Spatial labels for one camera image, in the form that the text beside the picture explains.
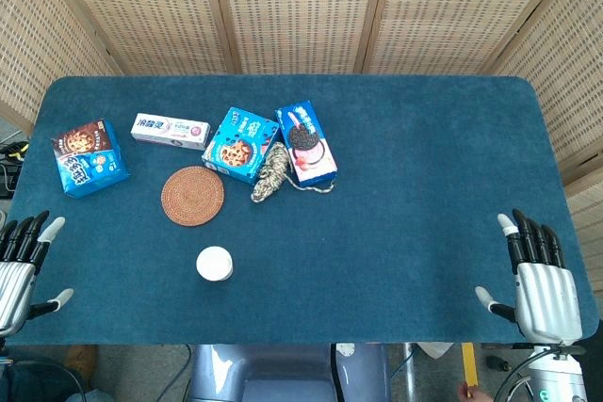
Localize brown woven round coaster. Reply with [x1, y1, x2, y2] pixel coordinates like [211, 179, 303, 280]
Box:
[160, 165, 225, 228]

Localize yellow black cables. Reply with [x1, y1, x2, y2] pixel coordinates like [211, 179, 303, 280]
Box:
[0, 140, 27, 164]

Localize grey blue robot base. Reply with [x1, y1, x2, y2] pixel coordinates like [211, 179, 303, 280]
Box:
[187, 343, 393, 402]

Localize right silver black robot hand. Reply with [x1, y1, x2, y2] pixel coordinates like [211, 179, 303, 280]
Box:
[474, 208, 585, 346]

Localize black cable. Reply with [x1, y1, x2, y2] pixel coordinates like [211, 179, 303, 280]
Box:
[0, 360, 89, 402]

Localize woven bamboo screen panel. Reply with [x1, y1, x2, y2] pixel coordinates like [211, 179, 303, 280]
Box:
[0, 0, 122, 126]
[362, 0, 580, 76]
[489, 0, 603, 186]
[206, 0, 392, 76]
[40, 0, 236, 76]

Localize brown and blue cookie box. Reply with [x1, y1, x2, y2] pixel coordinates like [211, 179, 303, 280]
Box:
[51, 119, 131, 200]

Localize person's hand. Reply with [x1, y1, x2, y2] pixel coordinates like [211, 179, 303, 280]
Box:
[458, 382, 492, 402]

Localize yellow strip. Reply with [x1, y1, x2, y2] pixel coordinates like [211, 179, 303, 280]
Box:
[461, 343, 479, 388]

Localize blue pink sandwich cookie box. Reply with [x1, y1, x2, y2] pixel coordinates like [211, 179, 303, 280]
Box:
[274, 100, 338, 188]

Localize white toothpaste box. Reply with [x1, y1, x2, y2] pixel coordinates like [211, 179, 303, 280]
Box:
[130, 112, 212, 152]

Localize blue table cloth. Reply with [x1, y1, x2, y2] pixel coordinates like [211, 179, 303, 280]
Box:
[7, 74, 599, 346]

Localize blue chocolate chip cookie box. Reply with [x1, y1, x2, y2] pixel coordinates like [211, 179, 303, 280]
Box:
[201, 106, 280, 186]

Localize white paper cup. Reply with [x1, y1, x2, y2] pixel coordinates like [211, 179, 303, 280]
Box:
[195, 245, 235, 283]

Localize beige braided rope bundle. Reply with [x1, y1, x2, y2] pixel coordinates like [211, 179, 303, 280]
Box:
[250, 141, 338, 204]

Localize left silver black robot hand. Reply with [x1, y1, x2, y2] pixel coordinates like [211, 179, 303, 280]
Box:
[0, 210, 74, 338]

